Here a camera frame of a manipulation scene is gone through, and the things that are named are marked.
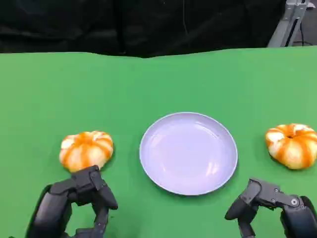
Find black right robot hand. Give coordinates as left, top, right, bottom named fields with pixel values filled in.
left=224, top=177, right=317, bottom=238

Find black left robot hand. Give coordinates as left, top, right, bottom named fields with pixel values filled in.
left=25, top=165, right=119, bottom=238

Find orange and white bread roll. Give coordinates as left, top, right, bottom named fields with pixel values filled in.
left=59, top=130, right=114, bottom=173
left=265, top=123, right=317, bottom=171

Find lilac plate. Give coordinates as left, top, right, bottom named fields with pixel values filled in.
left=139, top=112, right=239, bottom=196

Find green table cloth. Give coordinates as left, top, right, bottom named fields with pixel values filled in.
left=0, top=45, right=317, bottom=238

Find black backdrop curtain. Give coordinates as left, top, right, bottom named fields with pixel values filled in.
left=0, top=0, right=288, bottom=59

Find grey metal frame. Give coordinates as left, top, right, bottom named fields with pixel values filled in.
left=267, top=0, right=313, bottom=48

